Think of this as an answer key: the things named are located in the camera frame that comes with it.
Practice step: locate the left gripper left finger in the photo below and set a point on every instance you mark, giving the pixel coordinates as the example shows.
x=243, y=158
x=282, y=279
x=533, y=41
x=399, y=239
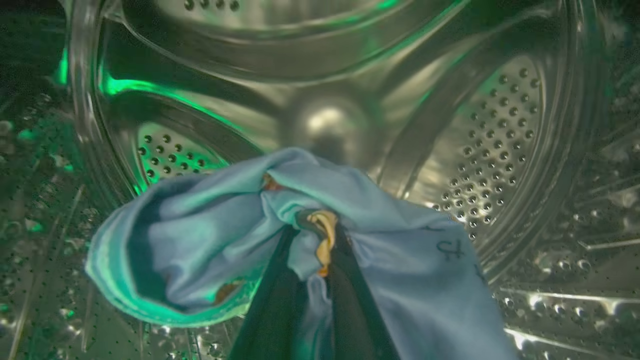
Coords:
x=272, y=320

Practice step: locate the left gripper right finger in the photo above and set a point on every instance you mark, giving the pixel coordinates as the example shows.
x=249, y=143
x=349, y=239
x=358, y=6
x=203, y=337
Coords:
x=352, y=320

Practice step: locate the blue printed garment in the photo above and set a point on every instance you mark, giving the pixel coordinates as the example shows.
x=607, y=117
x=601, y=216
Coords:
x=210, y=240

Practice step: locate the stainless steel washer drum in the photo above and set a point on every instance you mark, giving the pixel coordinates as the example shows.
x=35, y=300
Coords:
x=500, y=125

